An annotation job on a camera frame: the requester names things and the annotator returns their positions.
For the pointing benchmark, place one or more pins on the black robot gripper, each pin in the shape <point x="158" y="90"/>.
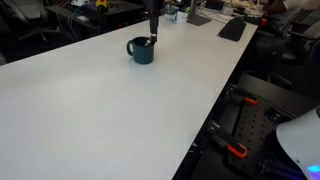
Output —
<point x="153" y="8"/>

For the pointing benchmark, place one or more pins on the red capped marker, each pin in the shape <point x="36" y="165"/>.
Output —
<point x="148" y="41"/>

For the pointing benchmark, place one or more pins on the dark green enamel mug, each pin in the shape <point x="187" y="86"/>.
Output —
<point x="141" y="53"/>

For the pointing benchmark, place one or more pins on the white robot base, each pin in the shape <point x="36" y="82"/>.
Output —
<point x="300" y="139"/>

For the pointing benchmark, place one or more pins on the white coffee mug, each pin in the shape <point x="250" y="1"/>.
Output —
<point x="180" y="17"/>

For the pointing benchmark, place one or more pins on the grey monitor stand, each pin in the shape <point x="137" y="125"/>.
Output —
<point x="193" y="17"/>

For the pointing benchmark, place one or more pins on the yellow tool on desk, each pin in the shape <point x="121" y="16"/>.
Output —
<point x="102" y="5"/>

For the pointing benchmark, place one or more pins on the black office chair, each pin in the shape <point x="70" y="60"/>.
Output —
<point x="30" y="12"/>

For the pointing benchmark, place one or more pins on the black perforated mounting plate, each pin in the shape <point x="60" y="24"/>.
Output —
<point x="255" y="128"/>

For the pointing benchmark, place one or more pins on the orange handled clamp far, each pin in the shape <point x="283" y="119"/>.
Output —
<point x="244" y="94"/>

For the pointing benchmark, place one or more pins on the orange handled clamp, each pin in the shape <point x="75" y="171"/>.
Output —
<point x="234" y="147"/>
<point x="244" y="94"/>

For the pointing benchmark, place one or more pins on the orange handled clamp near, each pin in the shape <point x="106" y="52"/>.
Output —
<point x="234" y="147"/>

